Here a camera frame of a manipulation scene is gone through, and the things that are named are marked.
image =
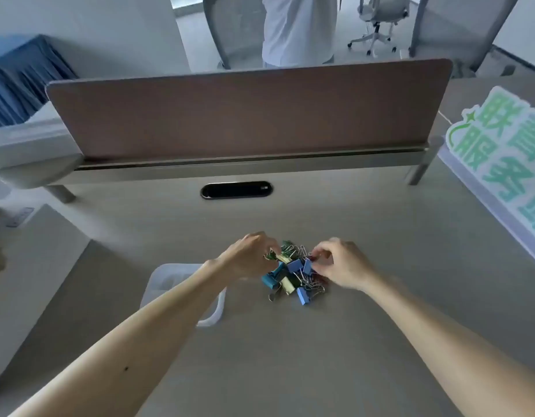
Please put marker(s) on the person's left forearm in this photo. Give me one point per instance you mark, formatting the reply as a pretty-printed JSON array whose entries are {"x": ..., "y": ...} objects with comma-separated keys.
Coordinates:
[{"x": 120, "y": 351}]

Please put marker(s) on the blue pleated table cloth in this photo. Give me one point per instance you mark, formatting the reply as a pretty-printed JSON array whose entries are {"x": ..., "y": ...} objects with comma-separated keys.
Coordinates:
[{"x": 20, "y": 82}]

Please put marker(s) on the white wheeled office chair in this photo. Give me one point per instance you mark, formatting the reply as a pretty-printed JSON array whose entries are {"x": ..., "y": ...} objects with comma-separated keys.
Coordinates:
[{"x": 382, "y": 12}]

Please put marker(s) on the white sign with green lettering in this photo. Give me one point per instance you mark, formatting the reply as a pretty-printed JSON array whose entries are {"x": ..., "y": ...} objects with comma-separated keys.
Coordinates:
[{"x": 501, "y": 160}]

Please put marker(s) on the clear plastic organizer tray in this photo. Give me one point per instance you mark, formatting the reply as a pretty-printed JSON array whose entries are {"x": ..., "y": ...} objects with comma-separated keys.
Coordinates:
[{"x": 167, "y": 280}]

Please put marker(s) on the grey mesh office chair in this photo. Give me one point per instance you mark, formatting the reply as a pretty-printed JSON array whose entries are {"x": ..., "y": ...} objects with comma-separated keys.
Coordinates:
[
  {"x": 458, "y": 30},
  {"x": 232, "y": 26}
]

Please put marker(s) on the person's right forearm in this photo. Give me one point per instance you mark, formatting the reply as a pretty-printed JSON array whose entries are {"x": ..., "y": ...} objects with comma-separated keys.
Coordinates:
[{"x": 445, "y": 343}]

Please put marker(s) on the person's left hand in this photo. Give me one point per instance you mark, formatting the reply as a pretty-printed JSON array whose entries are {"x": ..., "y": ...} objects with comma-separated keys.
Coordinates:
[{"x": 245, "y": 256}]

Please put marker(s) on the grey divider base rail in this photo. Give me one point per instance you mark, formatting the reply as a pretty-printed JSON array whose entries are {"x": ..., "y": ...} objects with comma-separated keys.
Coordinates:
[{"x": 250, "y": 167}]

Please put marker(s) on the small flat white packet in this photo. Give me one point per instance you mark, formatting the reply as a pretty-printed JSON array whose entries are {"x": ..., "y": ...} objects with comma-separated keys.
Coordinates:
[{"x": 20, "y": 217}]

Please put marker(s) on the person's right hand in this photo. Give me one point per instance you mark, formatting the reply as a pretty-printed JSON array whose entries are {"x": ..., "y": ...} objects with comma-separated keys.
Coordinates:
[{"x": 345, "y": 264}]

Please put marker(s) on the brown desk divider panel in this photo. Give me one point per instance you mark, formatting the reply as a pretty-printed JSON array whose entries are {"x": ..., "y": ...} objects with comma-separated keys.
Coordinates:
[{"x": 250, "y": 112}]

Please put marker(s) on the pile of colourful binder clips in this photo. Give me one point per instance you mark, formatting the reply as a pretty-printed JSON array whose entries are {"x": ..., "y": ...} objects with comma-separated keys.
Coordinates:
[{"x": 293, "y": 265}]

